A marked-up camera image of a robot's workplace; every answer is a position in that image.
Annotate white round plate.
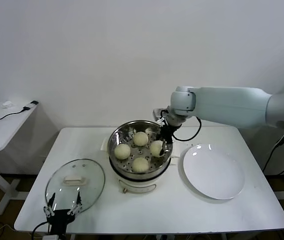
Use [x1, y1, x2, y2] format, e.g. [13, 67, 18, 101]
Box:
[182, 143, 246, 200]

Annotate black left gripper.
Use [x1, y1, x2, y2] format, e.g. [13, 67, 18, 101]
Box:
[43, 191, 82, 236]

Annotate black cable with connector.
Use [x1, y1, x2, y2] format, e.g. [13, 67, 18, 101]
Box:
[0, 100, 39, 121]

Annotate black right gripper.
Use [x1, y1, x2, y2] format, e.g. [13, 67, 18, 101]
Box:
[159, 123, 176, 158]

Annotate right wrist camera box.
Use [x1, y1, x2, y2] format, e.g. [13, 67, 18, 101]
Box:
[152, 107, 169, 124]

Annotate stainless steel steamer basket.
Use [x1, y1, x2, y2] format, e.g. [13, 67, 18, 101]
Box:
[100, 120, 182, 176]

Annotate glass lid with cream handle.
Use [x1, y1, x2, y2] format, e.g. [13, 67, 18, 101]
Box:
[44, 158, 106, 216]

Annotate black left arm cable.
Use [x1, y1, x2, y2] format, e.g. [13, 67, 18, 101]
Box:
[31, 221, 51, 240]

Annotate white steamed baozi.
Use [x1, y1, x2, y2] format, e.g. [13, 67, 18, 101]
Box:
[149, 140, 165, 158]
[131, 156, 149, 174]
[133, 131, 149, 147]
[114, 144, 132, 161]

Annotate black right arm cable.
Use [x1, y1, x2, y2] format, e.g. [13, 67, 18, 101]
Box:
[173, 117, 202, 141]

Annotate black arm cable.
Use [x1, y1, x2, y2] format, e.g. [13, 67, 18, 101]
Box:
[31, 221, 51, 240]
[173, 117, 202, 141]

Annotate white side table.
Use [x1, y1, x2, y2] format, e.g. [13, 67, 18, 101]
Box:
[0, 101, 39, 216]

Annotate small white crumpled object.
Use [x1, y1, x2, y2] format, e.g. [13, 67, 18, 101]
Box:
[1, 100, 16, 110]

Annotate black hanging power cable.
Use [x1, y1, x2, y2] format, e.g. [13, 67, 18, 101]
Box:
[263, 138, 284, 176]

